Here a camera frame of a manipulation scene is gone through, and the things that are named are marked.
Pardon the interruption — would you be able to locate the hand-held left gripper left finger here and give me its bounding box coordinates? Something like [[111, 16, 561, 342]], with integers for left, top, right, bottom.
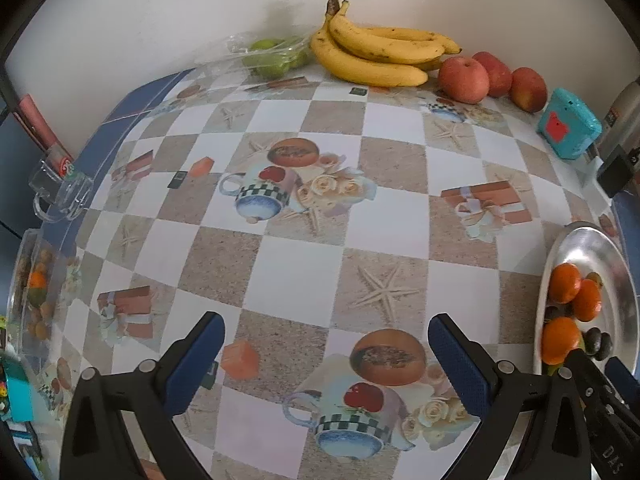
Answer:
[[59, 311, 226, 480]]

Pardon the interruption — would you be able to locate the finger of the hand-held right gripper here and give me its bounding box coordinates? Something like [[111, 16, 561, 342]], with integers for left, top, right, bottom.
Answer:
[[605, 357, 640, 406], [566, 347, 618, 413]]

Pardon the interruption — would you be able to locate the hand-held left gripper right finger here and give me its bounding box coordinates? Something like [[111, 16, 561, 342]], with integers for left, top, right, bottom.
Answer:
[[428, 314, 598, 480]]

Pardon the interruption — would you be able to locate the small orange tangerine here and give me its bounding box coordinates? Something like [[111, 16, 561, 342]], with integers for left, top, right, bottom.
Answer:
[[548, 263, 583, 305]]

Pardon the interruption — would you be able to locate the large steel basin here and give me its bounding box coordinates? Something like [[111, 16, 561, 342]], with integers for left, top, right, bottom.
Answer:
[[532, 221, 640, 376]]

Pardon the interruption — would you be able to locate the printed checkered tablecloth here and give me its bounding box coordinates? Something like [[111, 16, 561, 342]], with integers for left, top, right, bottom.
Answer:
[[10, 60, 631, 480]]

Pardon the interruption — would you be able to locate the clear plastic fruit container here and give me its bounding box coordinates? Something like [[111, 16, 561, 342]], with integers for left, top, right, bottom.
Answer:
[[7, 227, 83, 361]]

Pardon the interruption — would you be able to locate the teal package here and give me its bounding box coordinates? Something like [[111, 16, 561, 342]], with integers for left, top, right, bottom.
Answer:
[[0, 360, 36, 423]]

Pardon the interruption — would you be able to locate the black power bank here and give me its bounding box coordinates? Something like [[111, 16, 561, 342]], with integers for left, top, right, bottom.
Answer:
[[596, 145, 636, 198]]

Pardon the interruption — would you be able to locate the clear glass mug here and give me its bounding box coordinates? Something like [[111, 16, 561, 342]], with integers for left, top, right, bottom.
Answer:
[[29, 155, 95, 223]]

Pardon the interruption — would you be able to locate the teal plastic box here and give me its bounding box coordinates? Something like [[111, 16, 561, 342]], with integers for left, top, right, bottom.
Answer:
[[536, 87, 602, 161]]

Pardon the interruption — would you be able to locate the steel thermos jug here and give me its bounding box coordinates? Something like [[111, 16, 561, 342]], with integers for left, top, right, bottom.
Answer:
[[597, 77, 640, 161]]

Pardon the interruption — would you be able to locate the red toothpaste tube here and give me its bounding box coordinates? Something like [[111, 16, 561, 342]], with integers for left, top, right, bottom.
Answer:
[[17, 94, 76, 181]]

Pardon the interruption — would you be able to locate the pale red apple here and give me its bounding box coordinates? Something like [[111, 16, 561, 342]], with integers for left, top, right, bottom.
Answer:
[[438, 56, 491, 105]]

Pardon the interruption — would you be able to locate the plastic tray of green fruit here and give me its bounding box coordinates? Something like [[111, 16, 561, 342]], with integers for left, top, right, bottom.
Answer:
[[192, 30, 316, 81]]

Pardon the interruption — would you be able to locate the yellow banana bunch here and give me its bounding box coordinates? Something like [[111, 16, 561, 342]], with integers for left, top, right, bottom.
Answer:
[[310, 0, 463, 87]]

